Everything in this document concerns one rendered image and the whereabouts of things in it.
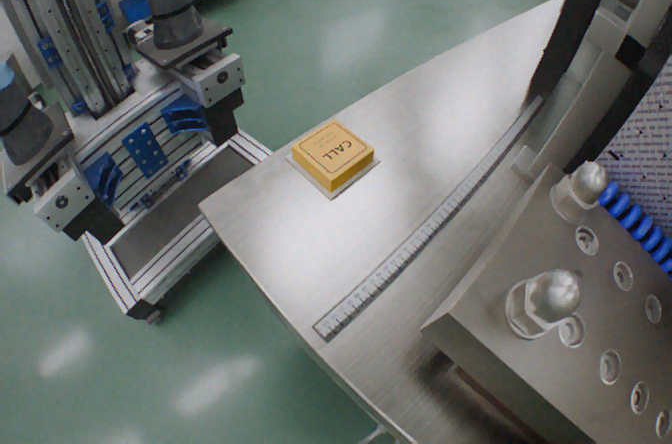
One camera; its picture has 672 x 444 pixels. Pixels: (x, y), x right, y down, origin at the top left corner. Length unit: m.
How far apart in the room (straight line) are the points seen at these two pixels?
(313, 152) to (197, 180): 1.01
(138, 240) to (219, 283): 0.37
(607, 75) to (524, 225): 0.20
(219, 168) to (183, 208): 0.23
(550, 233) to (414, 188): 0.19
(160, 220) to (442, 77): 1.10
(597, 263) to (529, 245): 0.06
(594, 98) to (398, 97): 0.28
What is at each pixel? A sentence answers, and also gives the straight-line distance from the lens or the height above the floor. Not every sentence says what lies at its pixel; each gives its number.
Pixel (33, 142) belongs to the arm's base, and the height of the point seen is 0.85.
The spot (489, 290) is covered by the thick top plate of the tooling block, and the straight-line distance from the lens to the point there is 0.19.
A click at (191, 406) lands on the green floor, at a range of 1.30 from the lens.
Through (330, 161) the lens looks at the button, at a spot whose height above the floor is 0.92.
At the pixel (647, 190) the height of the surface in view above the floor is 1.05.
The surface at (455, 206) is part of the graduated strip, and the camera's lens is 0.37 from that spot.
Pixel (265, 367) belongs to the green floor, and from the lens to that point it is 1.21.
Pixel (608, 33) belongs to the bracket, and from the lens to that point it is 0.35.
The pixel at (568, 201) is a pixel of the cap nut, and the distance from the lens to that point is 0.24.
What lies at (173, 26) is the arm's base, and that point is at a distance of 0.88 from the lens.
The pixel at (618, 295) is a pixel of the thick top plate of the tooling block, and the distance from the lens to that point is 0.26.
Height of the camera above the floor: 1.19
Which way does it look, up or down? 56 degrees down
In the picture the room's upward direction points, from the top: 2 degrees clockwise
